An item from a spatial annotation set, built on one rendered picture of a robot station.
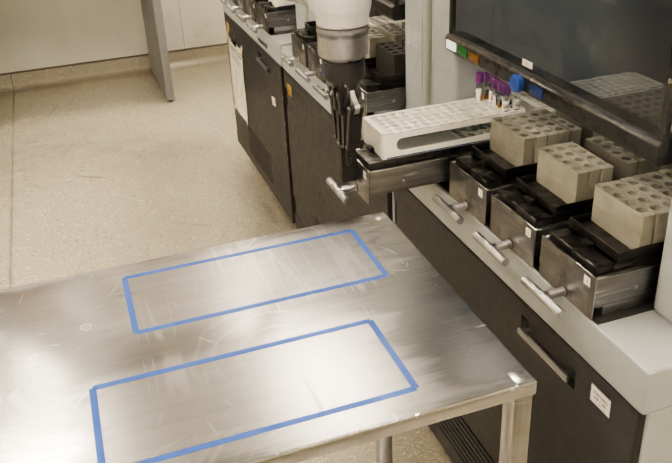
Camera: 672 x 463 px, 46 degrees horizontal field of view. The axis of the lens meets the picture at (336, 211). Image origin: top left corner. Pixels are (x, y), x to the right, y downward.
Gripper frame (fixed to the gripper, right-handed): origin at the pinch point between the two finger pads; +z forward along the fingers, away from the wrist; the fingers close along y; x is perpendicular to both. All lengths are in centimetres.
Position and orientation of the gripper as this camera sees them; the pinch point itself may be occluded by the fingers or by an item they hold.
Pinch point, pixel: (347, 163)
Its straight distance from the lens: 149.4
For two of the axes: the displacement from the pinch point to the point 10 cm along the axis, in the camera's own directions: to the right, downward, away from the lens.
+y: -3.3, -4.2, 8.4
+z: 0.4, 8.9, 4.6
